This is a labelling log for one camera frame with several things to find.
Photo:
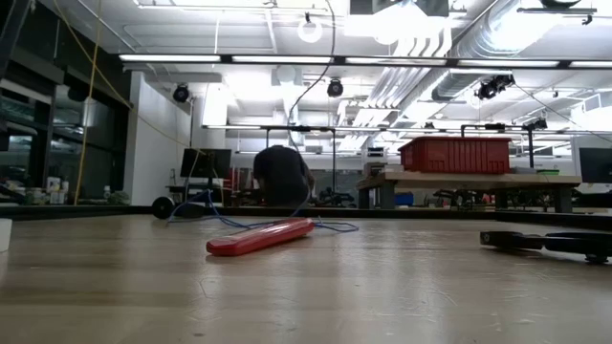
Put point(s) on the person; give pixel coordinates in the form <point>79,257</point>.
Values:
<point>282,177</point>

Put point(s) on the red utility knife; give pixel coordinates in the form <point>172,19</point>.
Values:
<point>258,237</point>

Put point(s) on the black ceiling spotlight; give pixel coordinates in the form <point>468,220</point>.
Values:
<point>334,88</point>
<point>181,93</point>
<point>495,86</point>

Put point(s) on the black computer monitor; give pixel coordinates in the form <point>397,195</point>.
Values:
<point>205,163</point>
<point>597,165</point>

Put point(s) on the blue crate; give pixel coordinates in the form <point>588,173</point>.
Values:
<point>404,199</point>

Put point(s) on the black screw clamp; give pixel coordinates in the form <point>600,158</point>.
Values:
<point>163,208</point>

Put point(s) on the red plastic bin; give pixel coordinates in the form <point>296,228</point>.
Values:
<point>454,155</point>

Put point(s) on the wooden wheeled workbench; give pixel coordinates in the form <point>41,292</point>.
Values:
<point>478,180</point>

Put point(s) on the long ceiling light bar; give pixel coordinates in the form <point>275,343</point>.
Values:
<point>169,58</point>

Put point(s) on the white tape roll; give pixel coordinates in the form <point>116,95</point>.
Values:
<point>5,234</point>

